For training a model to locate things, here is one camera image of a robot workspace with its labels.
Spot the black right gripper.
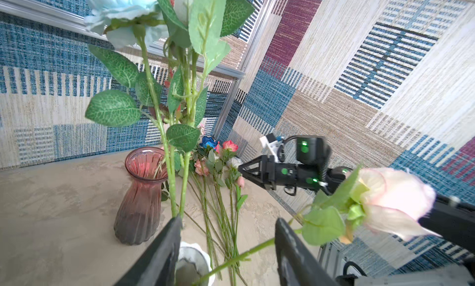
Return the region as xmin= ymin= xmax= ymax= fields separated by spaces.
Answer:
xmin=238 ymin=155 xmax=332 ymax=193

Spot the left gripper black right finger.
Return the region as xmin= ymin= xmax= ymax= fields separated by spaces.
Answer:
xmin=275 ymin=218 xmax=338 ymax=286

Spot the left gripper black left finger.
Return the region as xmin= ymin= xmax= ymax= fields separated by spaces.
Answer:
xmin=115 ymin=216 xmax=183 ymax=286

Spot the white ribbed ceramic vase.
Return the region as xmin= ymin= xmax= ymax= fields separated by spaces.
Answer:
xmin=174 ymin=241 xmax=212 ymax=286

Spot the large blush pink rose stem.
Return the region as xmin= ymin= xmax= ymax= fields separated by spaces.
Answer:
xmin=192 ymin=166 xmax=442 ymax=286

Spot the white and pale blue rose stem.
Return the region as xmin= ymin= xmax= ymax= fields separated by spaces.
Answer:
xmin=84 ymin=0 xmax=255 ymax=216

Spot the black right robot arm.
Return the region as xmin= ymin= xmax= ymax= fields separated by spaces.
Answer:
xmin=238 ymin=134 xmax=475 ymax=251

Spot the red ribbed glass vase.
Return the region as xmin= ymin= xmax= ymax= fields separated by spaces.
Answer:
xmin=114 ymin=147 xmax=168 ymax=245

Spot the dark pink rose stem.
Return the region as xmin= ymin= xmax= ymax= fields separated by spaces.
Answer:
xmin=222 ymin=140 xmax=239 ymax=152

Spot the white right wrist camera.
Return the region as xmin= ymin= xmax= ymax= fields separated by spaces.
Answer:
xmin=259 ymin=132 xmax=285 ymax=163

